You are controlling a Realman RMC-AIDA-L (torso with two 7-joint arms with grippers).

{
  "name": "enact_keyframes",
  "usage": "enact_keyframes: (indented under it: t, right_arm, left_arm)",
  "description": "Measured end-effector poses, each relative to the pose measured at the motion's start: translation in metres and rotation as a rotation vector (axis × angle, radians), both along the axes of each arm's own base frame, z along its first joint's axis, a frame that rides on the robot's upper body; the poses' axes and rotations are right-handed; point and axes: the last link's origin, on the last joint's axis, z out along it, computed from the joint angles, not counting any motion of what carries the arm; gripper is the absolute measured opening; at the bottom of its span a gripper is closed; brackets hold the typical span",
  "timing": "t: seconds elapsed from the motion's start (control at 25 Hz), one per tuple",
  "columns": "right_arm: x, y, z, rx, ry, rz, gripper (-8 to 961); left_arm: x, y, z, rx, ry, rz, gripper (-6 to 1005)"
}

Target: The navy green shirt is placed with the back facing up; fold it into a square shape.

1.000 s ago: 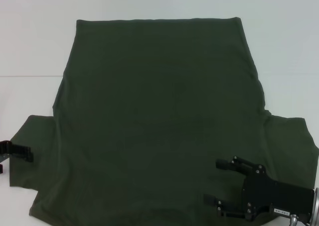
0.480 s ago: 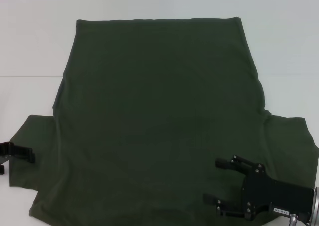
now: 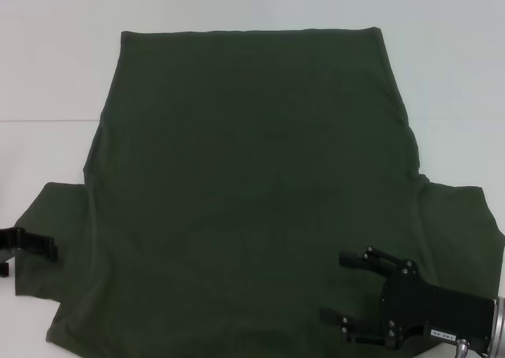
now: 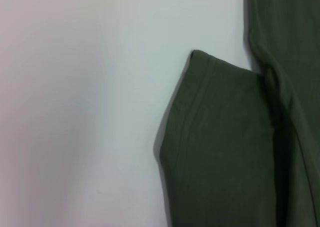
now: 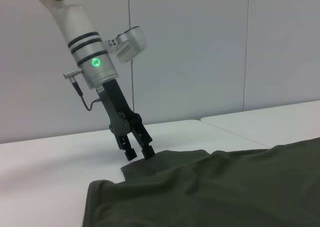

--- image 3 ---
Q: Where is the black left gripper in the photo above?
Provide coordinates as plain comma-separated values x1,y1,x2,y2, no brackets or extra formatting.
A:
0,226,59,279

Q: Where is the dark green t-shirt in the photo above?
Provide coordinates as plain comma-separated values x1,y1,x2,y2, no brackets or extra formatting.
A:
14,26,505,358

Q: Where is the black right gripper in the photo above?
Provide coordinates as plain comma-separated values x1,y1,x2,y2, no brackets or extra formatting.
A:
320,246,496,349

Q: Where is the right arm cable with connector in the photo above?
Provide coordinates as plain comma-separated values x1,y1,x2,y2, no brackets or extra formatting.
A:
451,340,487,358

